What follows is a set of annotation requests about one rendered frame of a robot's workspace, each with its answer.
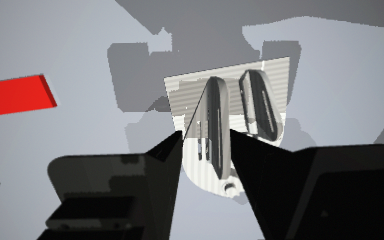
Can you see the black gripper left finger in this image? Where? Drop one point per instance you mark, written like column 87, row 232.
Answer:
column 152, row 176

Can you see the red flat bar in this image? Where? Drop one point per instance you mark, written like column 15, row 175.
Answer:
column 25, row 94

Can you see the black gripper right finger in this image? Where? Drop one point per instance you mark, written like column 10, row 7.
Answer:
column 278, row 183

